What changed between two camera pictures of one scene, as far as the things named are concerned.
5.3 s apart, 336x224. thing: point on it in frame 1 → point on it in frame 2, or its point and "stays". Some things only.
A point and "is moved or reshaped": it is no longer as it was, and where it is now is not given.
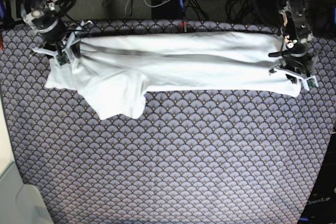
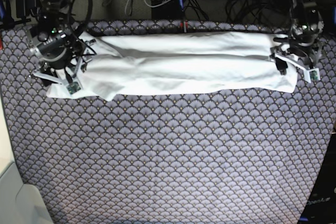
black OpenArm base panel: x=320 y=208 stays
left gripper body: x=58 y=41 → x=67 y=74
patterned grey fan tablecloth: x=192 y=157 stays
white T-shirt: x=116 y=72 is moved or reshaped
